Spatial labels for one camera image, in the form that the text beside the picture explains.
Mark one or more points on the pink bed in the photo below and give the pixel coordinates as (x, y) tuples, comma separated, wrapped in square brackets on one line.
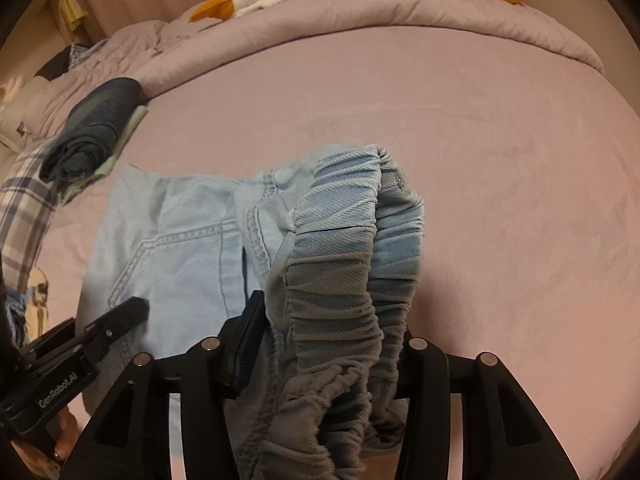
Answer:
[(475, 160)]

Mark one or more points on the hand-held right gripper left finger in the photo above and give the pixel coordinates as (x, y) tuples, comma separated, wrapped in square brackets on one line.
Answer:
[(247, 360)]

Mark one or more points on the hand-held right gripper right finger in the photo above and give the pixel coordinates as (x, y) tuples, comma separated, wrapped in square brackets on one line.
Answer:
[(420, 360)]

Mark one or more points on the plaid cloth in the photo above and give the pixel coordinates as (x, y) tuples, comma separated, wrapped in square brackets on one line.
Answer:
[(25, 200)]

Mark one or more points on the pink-grey quilt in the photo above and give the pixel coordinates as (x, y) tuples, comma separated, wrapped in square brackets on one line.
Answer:
[(350, 10)]

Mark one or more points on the dark folded pants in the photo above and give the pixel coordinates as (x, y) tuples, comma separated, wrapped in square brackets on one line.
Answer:
[(90, 125)]

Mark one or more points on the person's left hand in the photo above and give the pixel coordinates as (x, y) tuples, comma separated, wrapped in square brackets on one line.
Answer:
[(62, 425)]

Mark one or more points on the light blue denim pants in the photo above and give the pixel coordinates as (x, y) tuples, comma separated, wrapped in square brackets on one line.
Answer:
[(190, 240)]

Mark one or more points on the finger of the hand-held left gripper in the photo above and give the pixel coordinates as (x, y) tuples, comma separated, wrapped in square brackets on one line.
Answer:
[(125, 312)]

